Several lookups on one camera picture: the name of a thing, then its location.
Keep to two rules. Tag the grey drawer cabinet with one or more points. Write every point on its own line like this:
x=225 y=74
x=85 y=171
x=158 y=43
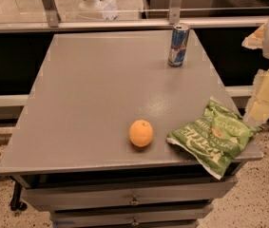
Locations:
x=73 y=130

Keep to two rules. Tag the top grey drawer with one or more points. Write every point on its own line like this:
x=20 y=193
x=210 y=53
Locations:
x=128 y=194

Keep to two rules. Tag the green jalapeno chip bag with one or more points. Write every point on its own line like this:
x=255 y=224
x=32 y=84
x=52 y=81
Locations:
x=215 y=139

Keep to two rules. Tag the black caster wheel leg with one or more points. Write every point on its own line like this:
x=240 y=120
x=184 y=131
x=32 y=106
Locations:
x=16 y=203

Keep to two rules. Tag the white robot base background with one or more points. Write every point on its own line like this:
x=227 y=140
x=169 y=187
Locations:
x=101 y=10

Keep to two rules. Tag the metal railing frame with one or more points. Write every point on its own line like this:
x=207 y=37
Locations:
x=62 y=15

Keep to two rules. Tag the orange fruit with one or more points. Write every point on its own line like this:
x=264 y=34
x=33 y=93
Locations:
x=141 y=133

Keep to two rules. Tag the grey drawer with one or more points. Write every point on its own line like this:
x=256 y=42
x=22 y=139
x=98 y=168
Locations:
x=132 y=216
x=128 y=194

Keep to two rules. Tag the blue silver energy drink can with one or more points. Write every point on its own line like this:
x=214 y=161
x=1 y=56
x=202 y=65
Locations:
x=180 y=33

